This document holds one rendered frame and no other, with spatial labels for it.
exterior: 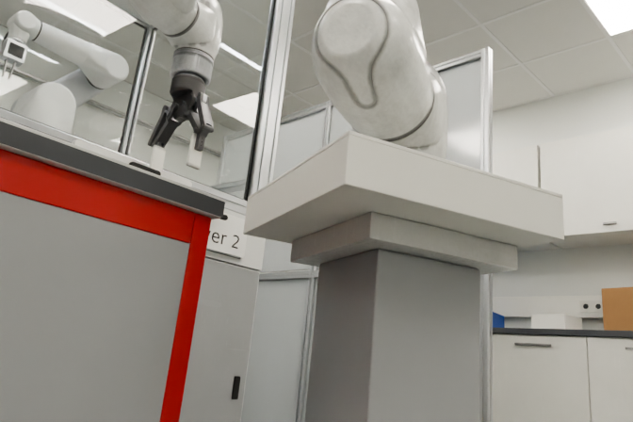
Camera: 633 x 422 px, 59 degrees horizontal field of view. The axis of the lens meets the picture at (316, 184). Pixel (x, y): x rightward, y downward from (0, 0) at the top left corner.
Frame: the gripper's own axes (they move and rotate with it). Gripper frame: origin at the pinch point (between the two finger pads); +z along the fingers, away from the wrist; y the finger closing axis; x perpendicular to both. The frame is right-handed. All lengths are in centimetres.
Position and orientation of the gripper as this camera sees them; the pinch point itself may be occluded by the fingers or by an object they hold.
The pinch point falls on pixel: (173, 167)
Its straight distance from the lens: 122.4
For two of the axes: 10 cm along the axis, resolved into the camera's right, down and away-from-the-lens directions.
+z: -0.9, 9.5, -3.1
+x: -6.4, -3.0, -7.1
